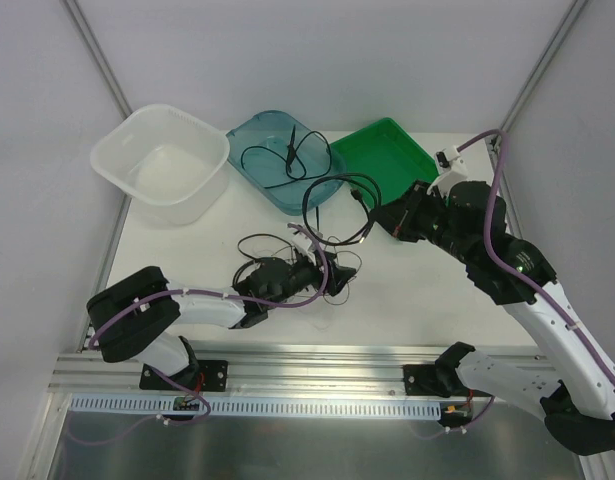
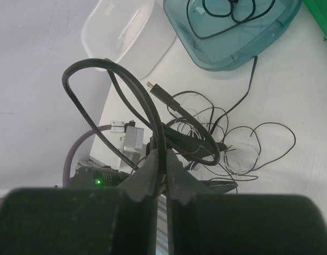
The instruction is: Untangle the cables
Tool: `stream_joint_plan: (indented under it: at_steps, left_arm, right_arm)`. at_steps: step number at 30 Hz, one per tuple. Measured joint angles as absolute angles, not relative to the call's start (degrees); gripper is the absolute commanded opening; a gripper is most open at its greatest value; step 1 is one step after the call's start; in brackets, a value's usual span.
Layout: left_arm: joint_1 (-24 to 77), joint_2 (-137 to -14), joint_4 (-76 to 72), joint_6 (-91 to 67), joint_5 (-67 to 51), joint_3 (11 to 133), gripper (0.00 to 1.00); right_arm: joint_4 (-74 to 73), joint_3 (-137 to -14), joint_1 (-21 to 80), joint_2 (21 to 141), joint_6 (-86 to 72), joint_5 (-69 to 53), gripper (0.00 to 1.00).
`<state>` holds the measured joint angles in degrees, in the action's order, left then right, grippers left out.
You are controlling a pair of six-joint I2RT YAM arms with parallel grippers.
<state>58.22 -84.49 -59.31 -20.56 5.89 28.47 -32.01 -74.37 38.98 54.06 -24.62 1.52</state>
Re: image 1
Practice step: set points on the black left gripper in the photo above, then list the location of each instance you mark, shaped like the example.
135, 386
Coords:
325, 275

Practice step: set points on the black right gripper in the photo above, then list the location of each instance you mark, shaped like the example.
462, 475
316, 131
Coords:
404, 217

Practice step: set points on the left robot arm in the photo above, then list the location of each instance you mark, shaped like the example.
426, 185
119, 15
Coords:
131, 318

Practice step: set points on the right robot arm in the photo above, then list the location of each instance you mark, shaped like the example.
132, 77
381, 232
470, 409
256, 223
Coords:
469, 224

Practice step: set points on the green plastic tray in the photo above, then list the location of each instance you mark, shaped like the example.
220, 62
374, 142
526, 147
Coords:
387, 154

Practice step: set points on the teal translucent plastic tray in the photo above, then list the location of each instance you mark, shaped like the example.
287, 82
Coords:
281, 158

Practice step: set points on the white plastic tub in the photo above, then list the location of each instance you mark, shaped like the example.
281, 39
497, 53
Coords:
170, 162

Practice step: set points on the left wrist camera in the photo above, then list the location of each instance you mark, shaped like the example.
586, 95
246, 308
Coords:
304, 243

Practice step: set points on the aluminium mounting rail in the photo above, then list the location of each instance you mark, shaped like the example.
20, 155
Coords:
264, 370

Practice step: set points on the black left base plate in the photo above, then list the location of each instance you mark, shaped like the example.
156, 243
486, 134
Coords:
210, 375

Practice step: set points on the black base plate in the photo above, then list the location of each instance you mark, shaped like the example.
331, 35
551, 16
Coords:
210, 375
420, 379

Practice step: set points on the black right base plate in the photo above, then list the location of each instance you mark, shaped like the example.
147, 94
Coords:
420, 379

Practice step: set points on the white slotted cable duct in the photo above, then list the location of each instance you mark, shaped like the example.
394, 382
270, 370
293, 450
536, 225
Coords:
251, 406

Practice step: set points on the left aluminium frame post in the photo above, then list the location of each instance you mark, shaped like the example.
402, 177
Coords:
95, 51

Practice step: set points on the aluminium frame post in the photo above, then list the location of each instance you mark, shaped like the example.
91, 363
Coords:
95, 51
566, 24

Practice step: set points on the right aluminium frame post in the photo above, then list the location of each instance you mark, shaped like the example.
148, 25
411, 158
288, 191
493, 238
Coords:
566, 24

